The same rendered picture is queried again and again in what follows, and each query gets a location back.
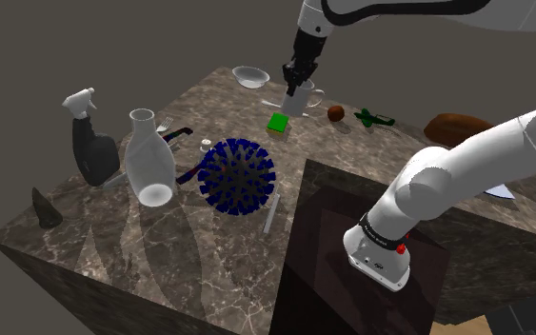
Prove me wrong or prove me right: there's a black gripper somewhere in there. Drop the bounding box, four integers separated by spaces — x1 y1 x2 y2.
281 28 328 98

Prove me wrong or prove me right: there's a white mug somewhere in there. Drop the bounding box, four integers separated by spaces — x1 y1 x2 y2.
280 78 327 118

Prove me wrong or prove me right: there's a clear glass bowl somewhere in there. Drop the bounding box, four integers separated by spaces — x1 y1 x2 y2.
231 66 271 90

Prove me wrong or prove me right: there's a green sponge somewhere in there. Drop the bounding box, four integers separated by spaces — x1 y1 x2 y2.
266 111 291 138

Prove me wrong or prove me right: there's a brown round fruit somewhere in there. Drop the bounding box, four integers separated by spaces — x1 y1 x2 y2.
327 105 347 123

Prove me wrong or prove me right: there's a green toy airplane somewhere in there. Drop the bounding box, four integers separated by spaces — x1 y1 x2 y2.
353 108 396 129

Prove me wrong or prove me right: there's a blue spiky ball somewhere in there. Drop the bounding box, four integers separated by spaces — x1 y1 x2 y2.
196 137 278 217

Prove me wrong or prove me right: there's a pale grey stick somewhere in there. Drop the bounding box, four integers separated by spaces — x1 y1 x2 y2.
262 191 282 235

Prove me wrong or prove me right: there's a silver fork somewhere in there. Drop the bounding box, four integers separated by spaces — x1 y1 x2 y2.
155 116 175 134

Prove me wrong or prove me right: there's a brown bread loaf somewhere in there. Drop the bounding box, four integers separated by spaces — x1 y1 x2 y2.
423 112 496 148

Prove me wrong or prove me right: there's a clear glass vase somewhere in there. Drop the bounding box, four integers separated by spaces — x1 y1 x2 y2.
124 108 177 208

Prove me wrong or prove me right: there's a dark robot stand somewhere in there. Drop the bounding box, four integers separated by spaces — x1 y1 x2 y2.
269 159 452 335

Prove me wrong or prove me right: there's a black spray bottle white nozzle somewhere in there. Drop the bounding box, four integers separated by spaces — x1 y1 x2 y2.
61 87 122 188

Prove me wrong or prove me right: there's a white plate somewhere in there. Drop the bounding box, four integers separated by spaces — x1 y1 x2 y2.
483 184 516 201

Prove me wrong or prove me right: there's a dark cone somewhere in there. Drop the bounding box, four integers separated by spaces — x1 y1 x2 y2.
30 187 64 229

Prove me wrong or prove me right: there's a dark tool with coloured handle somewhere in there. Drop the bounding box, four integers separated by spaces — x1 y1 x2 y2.
161 127 194 144

